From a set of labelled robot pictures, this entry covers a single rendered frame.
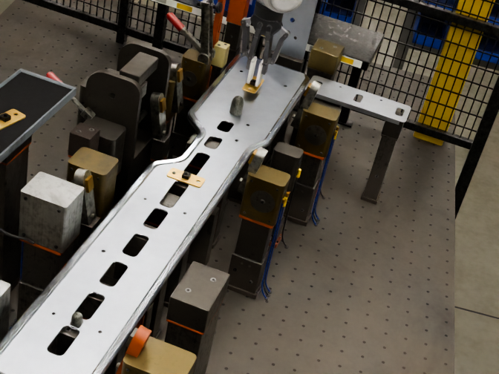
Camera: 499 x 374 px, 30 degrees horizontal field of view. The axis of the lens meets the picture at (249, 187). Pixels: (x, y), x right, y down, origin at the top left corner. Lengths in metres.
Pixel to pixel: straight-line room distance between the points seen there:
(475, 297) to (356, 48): 1.29
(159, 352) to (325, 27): 1.51
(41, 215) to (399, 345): 0.94
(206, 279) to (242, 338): 0.40
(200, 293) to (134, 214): 0.29
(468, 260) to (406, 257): 1.30
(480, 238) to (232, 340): 2.00
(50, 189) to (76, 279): 0.18
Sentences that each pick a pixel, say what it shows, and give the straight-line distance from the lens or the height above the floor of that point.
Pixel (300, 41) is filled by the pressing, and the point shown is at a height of 1.06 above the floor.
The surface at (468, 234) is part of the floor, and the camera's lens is 4.00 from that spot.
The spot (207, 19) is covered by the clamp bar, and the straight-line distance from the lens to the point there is 2.45.
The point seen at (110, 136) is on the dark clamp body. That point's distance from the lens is 2.08.
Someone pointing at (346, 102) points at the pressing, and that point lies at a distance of 2.57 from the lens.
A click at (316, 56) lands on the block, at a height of 1.04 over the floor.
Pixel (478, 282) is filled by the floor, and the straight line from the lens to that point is 3.77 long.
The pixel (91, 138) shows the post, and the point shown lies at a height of 1.10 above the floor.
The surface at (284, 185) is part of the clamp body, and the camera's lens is 2.09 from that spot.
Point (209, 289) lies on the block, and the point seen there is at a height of 1.03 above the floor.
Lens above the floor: 2.23
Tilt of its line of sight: 35 degrees down
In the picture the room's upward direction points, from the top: 13 degrees clockwise
